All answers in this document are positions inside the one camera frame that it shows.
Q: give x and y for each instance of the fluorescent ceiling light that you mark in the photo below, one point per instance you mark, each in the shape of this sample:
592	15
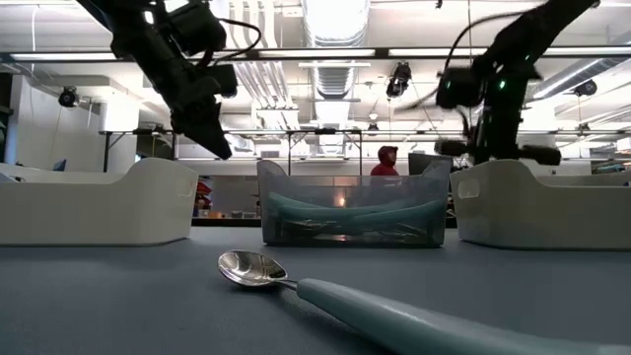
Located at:
315	53
434	51
59	56

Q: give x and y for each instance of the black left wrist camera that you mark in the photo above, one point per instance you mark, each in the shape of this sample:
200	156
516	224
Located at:
197	27

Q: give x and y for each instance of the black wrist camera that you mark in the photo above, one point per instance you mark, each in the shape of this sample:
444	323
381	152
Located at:
197	27
458	88

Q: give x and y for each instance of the white pillar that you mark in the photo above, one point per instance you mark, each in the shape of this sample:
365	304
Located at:
537	123

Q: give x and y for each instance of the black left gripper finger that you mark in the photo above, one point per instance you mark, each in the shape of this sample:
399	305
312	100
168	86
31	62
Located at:
207	133

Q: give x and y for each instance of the black horizontal crossbeam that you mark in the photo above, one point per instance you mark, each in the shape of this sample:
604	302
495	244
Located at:
382	51

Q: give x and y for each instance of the white plastic bin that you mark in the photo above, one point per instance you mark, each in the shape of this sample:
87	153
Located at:
542	217
98	212

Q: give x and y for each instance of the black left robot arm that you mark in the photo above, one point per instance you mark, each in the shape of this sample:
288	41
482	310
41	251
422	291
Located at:
123	15

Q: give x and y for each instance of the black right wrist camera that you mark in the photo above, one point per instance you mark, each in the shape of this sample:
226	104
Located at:
458	88

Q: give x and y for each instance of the silver ventilation duct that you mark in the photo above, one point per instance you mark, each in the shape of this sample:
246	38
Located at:
581	71
335	81

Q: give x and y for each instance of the person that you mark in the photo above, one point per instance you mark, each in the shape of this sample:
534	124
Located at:
387	160

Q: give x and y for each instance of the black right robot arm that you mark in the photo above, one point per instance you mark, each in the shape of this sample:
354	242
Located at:
542	29

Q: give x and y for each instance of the grey translucent plastic bin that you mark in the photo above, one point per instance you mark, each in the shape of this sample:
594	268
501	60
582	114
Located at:
276	187

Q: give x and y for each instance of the red and white object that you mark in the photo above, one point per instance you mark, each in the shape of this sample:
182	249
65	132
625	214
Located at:
203	193

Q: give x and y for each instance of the black computer monitor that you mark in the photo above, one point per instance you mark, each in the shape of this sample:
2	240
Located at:
424	162

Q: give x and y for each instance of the white ceiling pipes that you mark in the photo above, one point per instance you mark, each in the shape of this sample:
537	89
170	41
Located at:
268	84

